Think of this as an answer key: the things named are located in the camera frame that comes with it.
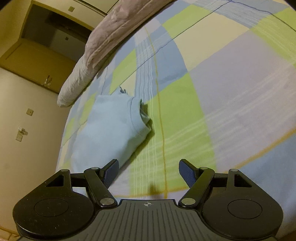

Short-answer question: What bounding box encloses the wall switch plate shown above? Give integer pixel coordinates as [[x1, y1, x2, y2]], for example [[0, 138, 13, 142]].
[[26, 108, 34, 116]]

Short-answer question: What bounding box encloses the checked bed sheet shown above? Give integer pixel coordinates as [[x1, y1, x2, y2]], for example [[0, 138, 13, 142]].
[[57, 1, 295, 237]]

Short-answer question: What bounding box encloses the pink duvet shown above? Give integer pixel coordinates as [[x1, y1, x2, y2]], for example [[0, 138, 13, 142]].
[[57, 0, 170, 108]]

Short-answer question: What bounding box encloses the wall socket with plug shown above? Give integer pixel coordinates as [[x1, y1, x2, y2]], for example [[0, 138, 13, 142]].
[[16, 126, 28, 142]]

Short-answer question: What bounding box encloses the light blue shirt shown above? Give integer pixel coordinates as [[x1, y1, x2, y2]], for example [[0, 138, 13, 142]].
[[70, 88, 151, 173]]

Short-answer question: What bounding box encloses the brown wooden door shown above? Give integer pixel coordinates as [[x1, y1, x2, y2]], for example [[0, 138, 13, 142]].
[[1, 39, 75, 93]]

